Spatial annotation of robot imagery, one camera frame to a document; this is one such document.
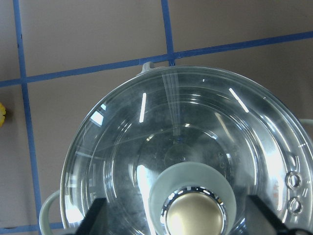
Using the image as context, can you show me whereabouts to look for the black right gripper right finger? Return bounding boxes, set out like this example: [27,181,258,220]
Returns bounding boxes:
[246,195,293,235]

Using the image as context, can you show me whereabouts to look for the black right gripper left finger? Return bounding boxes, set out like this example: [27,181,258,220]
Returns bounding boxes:
[75,198,108,235]

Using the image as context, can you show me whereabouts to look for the glass pot lid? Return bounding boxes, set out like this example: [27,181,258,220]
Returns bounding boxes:
[60,66,313,235]

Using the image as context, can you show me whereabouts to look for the yellow corn cob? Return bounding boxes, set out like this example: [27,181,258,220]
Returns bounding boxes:
[0,103,6,127]

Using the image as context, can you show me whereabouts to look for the light green cooking pot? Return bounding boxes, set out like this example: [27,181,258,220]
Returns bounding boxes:
[39,62,313,235]

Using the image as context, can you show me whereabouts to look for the brown gridded table mat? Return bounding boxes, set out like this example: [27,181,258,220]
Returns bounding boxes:
[0,0,313,235]

